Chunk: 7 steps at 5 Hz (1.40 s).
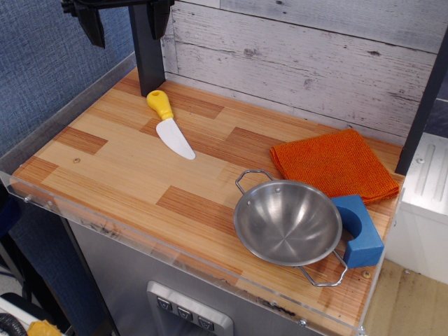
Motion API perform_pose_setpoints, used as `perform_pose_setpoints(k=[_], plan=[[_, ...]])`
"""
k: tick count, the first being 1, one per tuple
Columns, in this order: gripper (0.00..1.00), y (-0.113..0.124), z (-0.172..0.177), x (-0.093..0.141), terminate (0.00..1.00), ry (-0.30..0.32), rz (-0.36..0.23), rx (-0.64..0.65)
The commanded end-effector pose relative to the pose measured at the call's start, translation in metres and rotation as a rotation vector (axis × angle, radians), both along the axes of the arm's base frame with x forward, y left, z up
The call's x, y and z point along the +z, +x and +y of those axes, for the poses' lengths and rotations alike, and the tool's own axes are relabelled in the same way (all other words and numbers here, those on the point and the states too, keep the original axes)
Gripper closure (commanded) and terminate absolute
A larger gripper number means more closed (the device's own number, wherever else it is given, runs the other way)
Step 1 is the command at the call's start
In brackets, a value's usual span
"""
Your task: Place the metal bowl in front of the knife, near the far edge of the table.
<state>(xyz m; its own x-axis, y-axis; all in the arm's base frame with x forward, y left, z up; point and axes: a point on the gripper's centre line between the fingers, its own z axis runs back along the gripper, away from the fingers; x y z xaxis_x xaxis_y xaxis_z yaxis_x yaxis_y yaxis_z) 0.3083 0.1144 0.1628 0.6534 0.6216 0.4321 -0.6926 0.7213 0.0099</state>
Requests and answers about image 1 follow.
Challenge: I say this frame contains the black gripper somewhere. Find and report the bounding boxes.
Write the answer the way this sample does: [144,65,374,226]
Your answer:
[61,0,174,48]

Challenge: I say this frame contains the metal bowl with wire handles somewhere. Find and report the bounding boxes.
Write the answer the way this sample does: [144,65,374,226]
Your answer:
[233,177,343,270]

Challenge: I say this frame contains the clear acrylic edge guard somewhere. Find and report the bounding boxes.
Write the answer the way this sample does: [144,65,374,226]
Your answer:
[0,52,405,336]

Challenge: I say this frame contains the stainless steel cabinet front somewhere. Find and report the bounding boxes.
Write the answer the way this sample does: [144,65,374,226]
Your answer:
[69,222,364,335]

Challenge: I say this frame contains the orange folded cloth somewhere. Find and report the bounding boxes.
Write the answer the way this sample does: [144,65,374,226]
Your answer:
[269,129,400,204]

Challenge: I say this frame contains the silver button control panel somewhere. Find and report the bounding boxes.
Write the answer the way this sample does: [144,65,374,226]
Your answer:
[146,281,234,335]

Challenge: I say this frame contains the yellow object at bottom left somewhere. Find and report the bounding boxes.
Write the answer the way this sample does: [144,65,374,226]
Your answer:
[27,320,62,336]

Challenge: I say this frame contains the blue arch wooden block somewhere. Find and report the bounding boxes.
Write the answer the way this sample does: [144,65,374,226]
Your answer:
[332,195,384,269]

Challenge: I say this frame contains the white grooved side unit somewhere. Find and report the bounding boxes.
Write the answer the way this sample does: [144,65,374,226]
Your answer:
[386,133,447,283]

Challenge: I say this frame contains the yellow handled white toy knife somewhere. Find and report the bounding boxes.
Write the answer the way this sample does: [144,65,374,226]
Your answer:
[146,90,196,160]

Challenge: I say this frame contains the black corrugated hose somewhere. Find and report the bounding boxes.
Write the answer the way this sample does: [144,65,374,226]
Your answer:
[0,313,25,336]

